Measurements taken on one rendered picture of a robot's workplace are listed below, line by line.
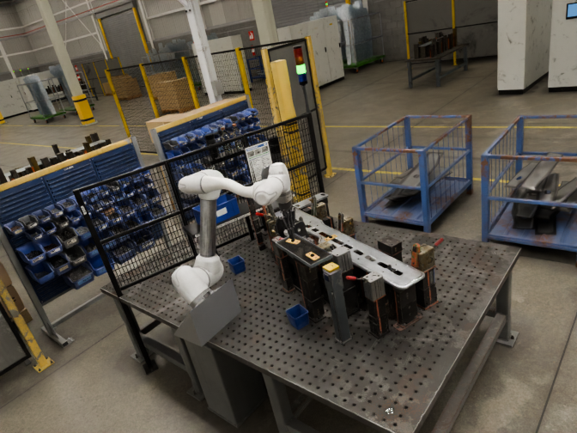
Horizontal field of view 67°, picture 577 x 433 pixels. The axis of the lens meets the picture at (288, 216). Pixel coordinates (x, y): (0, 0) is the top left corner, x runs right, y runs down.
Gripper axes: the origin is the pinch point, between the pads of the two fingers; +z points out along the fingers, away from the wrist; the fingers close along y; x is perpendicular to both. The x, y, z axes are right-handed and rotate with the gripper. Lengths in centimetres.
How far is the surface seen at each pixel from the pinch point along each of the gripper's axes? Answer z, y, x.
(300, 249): 5.3, -5.5, -10.1
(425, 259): 19, 30, -64
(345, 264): 17.4, 7.1, -28.9
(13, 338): 84, -110, 230
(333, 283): 12.4, -16.1, -37.9
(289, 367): 51, -44, -23
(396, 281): 21, 8, -58
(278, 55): -66, 274, 233
